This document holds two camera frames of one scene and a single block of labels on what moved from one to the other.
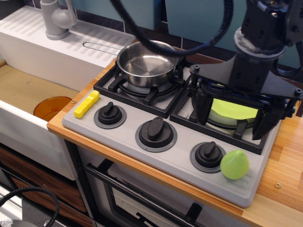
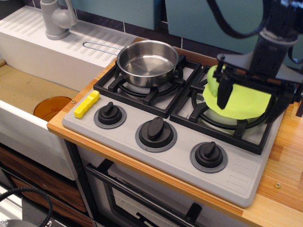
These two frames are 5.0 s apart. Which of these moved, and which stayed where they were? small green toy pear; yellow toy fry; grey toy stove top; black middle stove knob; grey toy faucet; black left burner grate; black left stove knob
Moved: small green toy pear
Stayed: black middle stove knob; grey toy faucet; grey toy stove top; yellow toy fry; black left burner grate; black left stove knob
